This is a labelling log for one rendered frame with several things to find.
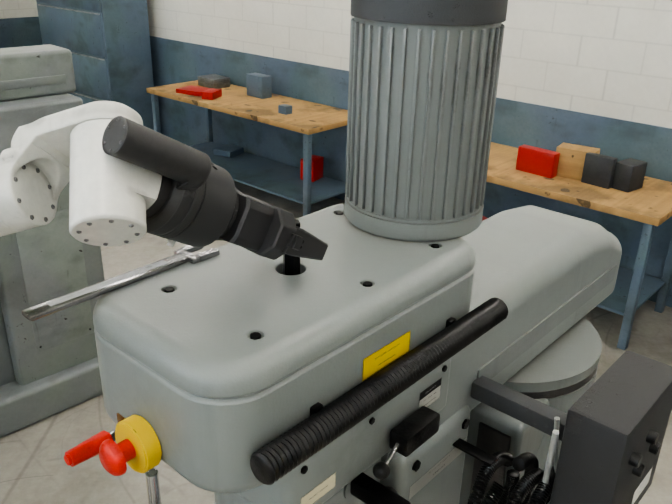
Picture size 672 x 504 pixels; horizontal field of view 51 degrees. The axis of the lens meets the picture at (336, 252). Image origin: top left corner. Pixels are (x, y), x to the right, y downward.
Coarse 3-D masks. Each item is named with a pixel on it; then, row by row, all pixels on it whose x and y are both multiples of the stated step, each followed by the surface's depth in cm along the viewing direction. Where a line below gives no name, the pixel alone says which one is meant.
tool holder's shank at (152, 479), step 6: (150, 474) 135; (156, 474) 135; (150, 480) 134; (156, 480) 135; (150, 486) 135; (156, 486) 136; (150, 492) 136; (156, 492) 136; (150, 498) 136; (156, 498) 137
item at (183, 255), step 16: (176, 256) 86; (192, 256) 86; (208, 256) 87; (128, 272) 81; (144, 272) 82; (96, 288) 78; (112, 288) 78; (48, 304) 74; (64, 304) 74; (32, 320) 72
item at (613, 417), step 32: (608, 384) 93; (640, 384) 93; (576, 416) 88; (608, 416) 87; (640, 416) 87; (576, 448) 89; (608, 448) 86; (640, 448) 91; (576, 480) 90; (608, 480) 87; (640, 480) 97
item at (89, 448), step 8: (104, 432) 84; (112, 432) 85; (88, 440) 82; (96, 440) 83; (72, 448) 81; (80, 448) 81; (88, 448) 82; (96, 448) 82; (64, 456) 81; (72, 456) 80; (80, 456) 81; (88, 456) 82; (72, 464) 81
